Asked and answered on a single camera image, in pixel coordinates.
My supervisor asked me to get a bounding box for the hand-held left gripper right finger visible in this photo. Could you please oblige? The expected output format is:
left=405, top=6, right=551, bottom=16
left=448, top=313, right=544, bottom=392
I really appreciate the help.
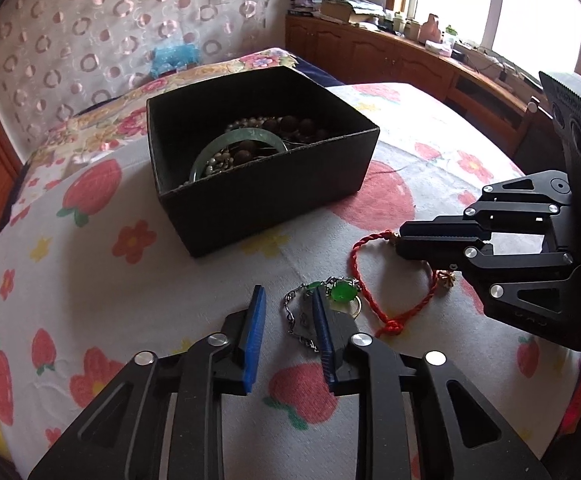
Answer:
left=311, top=290, right=553, bottom=480

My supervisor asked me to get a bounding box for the floral pillow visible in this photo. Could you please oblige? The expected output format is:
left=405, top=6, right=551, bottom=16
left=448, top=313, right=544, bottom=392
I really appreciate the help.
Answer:
left=8, top=47, right=302, bottom=202

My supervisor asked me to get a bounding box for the strawberry print cloth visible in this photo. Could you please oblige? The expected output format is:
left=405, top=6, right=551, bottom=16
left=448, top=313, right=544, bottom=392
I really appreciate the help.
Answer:
left=0, top=82, right=581, bottom=480

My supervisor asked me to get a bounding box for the dark wooden bead bracelet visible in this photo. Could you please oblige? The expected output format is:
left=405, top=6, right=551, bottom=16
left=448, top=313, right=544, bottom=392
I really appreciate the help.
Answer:
left=228, top=115, right=332, bottom=165

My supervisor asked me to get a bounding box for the white pearl necklace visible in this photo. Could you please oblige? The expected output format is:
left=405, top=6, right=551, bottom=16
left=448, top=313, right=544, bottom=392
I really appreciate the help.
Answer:
left=183, top=119, right=271, bottom=189

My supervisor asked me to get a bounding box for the long wooden cabinet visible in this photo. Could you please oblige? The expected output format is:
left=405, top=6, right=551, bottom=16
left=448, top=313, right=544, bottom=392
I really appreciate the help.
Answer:
left=284, top=12, right=546, bottom=162

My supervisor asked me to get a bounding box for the pale green jade bangle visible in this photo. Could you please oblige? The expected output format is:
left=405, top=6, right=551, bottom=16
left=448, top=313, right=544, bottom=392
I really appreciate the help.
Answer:
left=189, top=129, right=289, bottom=184

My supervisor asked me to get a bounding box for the wooden frame window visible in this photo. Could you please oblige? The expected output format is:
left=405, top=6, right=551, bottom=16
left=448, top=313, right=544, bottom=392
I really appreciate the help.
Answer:
left=387, top=0, right=581, bottom=82

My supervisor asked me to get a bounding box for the white power strip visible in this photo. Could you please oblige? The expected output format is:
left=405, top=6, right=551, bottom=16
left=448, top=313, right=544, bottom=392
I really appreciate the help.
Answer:
left=455, top=42, right=502, bottom=67

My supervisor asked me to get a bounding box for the blue plastic bag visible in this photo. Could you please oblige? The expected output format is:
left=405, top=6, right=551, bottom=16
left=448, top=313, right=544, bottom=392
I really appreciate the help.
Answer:
left=150, top=42, right=204, bottom=79

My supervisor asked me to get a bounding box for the silver chain green stone bracelet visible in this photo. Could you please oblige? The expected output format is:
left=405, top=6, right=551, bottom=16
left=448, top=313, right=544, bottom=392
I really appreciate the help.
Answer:
left=283, top=280, right=336, bottom=356

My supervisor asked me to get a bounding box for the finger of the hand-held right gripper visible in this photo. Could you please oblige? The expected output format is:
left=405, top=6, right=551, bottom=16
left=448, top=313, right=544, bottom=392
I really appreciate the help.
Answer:
left=398, top=169, right=577, bottom=247
left=398, top=243, right=581, bottom=350

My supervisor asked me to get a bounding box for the pink bottle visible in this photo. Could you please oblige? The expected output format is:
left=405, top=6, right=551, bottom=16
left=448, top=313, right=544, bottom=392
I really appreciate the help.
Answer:
left=417, top=12, right=444, bottom=45

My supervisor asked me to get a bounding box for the red string bracelet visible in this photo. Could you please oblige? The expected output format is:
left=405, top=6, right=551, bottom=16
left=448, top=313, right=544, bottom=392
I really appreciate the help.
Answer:
left=351, top=230, right=459, bottom=339

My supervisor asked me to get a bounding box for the circle print curtain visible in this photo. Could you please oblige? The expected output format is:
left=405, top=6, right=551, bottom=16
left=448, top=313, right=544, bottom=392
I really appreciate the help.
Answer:
left=0, top=0, right=291, bottom=132

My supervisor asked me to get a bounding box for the green gemstone ring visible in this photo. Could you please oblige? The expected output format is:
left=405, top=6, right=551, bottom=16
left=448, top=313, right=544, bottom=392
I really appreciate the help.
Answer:
left=331, top=280, right=366, bottom=319

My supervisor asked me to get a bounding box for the black cardboard box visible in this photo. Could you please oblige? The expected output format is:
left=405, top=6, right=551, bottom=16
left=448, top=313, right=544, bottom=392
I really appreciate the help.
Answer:
left=146, top=65, right=381, bottom=259

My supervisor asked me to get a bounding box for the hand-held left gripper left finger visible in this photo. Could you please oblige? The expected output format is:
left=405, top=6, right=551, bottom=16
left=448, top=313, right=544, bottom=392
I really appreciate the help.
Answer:
left=28, top=284, right=268, bottom=480

